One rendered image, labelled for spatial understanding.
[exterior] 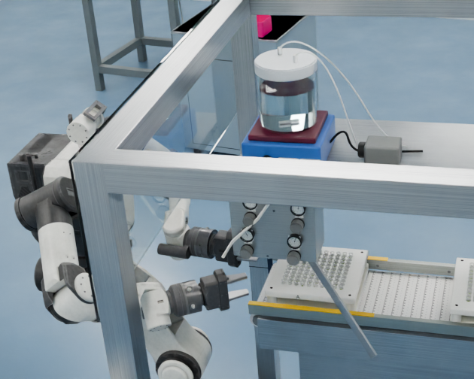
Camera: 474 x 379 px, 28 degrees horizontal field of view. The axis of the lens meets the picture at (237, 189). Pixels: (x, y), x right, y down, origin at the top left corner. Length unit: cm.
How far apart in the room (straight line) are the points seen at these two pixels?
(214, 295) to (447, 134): 75
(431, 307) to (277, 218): 52
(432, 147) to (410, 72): 406
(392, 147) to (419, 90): 390
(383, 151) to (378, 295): 50
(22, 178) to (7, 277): 198
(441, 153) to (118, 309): 100
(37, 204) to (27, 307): 193
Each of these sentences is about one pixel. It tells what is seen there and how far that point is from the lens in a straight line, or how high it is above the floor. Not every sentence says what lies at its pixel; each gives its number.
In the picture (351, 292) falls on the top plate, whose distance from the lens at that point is 253.
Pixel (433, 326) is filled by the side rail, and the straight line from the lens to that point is 250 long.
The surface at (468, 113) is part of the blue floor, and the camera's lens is 588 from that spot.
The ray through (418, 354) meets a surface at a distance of 256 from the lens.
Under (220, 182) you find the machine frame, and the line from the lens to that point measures 157.
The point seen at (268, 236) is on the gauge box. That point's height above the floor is 116.
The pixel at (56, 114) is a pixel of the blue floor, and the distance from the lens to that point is 629.
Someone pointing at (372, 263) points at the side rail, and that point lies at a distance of 274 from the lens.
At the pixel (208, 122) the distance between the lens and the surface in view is 237.
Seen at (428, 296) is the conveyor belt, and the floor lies 88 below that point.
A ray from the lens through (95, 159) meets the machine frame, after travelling 165.
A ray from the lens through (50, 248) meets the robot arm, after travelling 239.
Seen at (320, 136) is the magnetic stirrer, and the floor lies 140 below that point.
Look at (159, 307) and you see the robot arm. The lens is 251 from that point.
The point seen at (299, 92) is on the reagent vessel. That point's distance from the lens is 229.
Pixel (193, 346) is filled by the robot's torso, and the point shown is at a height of 65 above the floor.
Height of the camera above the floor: 240
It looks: 28 degrees down
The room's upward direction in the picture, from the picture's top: 5 degrees counter-clockwise
